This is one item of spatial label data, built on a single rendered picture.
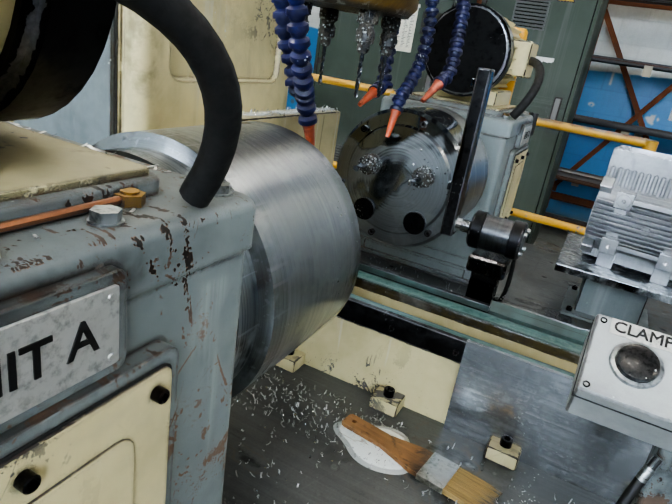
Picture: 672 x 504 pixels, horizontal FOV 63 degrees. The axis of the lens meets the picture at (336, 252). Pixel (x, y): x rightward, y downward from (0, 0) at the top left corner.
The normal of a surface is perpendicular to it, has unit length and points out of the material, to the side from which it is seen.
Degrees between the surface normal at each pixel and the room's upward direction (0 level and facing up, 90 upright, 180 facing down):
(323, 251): 73
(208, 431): 90
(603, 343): 37
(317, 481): 0
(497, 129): 90
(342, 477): 0
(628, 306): 90
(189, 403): 90
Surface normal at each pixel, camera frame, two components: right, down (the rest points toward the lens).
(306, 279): 0.89, 0.14
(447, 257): -0.46, 0.25
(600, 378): -0.15, -0.58
